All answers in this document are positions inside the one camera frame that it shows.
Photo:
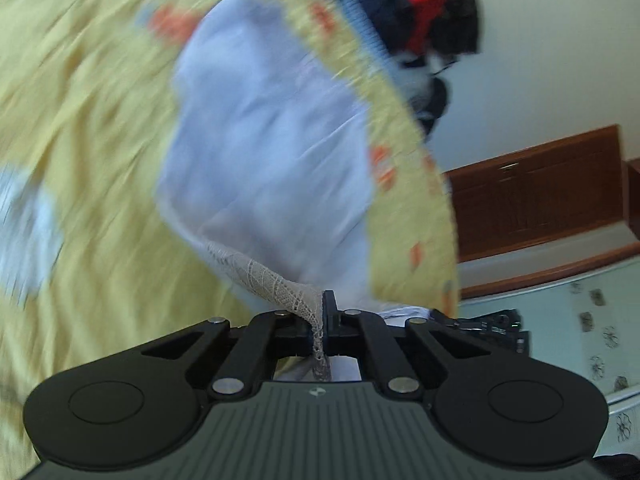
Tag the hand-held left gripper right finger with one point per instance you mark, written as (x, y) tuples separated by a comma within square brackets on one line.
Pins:
[(331, 312)]

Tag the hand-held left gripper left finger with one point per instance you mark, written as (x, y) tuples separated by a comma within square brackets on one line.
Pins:
[(260, 340)]

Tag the beige lace cloth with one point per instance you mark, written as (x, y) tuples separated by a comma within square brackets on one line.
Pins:
[(280, 285)]

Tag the white lace-trimmed cloth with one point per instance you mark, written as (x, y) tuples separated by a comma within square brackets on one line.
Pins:
[(265, 135)]

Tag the black clothes heap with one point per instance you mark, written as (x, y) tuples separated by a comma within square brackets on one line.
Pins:
[(457, 10)]

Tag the black bag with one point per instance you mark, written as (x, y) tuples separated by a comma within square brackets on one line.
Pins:
[(434, 102)]

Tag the yellow printed bedsheet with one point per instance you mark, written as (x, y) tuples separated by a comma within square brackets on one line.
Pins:
[(95, 120)]

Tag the blue ribbed blanket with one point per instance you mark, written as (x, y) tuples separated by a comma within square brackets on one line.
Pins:
[(367, 25)]

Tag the red padded jacket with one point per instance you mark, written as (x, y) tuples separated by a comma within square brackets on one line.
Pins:
[(422, 0)]

